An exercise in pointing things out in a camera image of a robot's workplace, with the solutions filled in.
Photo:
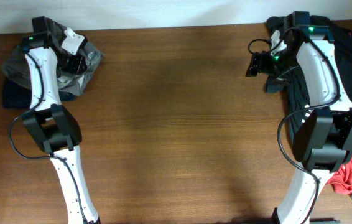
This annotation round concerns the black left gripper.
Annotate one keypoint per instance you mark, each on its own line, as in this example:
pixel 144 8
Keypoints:
pixel 78 67

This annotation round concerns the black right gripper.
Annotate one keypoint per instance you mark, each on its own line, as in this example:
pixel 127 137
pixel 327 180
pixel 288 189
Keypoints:
pixel 259 63

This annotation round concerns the grey shorts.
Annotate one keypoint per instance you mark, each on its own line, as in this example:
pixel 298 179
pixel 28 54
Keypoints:
pixel 16 69

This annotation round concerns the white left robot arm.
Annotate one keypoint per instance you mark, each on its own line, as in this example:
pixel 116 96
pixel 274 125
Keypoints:
pixel 57 133

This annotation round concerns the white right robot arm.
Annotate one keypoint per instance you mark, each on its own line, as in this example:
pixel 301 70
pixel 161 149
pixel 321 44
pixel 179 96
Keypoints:
pixel 323 143

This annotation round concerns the folded dark navy garment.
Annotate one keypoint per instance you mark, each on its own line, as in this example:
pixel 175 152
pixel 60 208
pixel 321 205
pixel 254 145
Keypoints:
pixel 15 96

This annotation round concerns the black t-shirt with white print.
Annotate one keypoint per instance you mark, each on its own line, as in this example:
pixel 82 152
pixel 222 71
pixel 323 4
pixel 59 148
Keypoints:
pixel 297 89

